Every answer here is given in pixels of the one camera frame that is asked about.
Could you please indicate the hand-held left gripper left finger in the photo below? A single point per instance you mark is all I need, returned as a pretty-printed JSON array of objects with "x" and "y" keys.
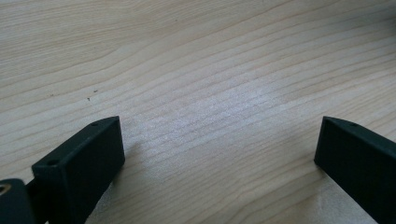
[{"x": 77, "y": 165}]

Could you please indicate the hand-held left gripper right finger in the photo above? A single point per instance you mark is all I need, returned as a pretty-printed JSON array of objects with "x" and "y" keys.
[{"x": 358, "y": 158}]

